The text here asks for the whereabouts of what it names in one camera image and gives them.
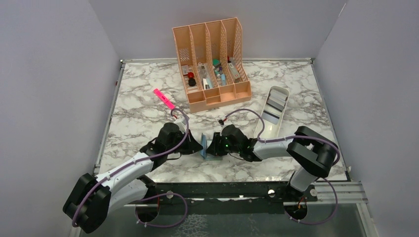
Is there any black round stamp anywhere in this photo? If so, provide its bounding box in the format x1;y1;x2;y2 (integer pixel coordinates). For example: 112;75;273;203
188;78;197;87

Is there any pink highlighter marker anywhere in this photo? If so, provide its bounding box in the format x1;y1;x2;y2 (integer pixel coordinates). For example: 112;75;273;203
153;88;175;110

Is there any orange plastic desk organizer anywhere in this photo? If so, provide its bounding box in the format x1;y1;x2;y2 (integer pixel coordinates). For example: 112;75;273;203
172;18;252;113

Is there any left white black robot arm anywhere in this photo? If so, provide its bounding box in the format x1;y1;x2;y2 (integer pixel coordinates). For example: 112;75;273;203
63;122;203;233

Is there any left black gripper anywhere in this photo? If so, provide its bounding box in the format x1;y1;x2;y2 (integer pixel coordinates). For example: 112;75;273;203
167;129;203;155

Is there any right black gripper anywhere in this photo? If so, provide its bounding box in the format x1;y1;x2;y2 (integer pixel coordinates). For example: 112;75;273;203
206;132;241;156

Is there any black metal base rail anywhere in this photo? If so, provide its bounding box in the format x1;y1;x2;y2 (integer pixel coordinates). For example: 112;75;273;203
130;181;318;215

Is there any grey red stapler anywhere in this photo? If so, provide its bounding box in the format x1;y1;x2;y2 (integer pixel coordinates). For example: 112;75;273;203
227;57;241;83

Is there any green card holder wallet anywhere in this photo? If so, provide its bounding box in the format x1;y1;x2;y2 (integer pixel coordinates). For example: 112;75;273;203
199;133;223;161

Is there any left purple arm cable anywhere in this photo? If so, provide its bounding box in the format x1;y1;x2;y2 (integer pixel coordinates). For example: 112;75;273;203
71;108;191;228

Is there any white oblong plastic tray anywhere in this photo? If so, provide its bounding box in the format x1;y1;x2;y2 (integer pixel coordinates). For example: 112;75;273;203
254;86;290;140

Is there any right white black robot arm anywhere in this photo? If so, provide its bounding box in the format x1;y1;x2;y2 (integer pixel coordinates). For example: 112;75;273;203
206;125;339;201

